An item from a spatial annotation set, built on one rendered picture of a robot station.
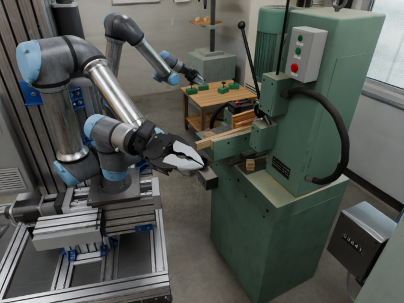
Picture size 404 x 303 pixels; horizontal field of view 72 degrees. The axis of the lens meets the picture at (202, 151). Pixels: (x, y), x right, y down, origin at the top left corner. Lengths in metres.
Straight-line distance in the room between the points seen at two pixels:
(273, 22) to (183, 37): 3.24
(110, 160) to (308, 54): 0.69
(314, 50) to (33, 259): 1.82
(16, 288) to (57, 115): 1.14
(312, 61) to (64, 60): 0.78
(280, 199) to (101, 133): 0.82
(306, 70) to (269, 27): 0.35
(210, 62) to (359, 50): 2.65
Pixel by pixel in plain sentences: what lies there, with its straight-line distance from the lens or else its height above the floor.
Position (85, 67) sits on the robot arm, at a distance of 1.01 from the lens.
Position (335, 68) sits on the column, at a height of 1.37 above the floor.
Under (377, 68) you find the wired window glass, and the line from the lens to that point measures 2.65.
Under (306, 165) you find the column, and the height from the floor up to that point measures 0.97.
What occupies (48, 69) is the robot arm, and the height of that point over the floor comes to 1.39.
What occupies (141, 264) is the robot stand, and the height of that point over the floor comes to 0.21.
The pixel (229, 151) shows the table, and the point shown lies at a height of 0.88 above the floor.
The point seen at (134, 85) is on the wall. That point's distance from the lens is 4.37.
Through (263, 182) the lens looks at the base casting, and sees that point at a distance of 1.35.
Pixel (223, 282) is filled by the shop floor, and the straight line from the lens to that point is 1.94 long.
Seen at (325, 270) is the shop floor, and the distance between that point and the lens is 2.13.
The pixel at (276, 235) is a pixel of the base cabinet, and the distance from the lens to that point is 1.39.
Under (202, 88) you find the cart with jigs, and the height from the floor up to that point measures 0.56.
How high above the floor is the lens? 1.65
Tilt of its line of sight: 33 degrees down
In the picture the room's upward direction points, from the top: straight up
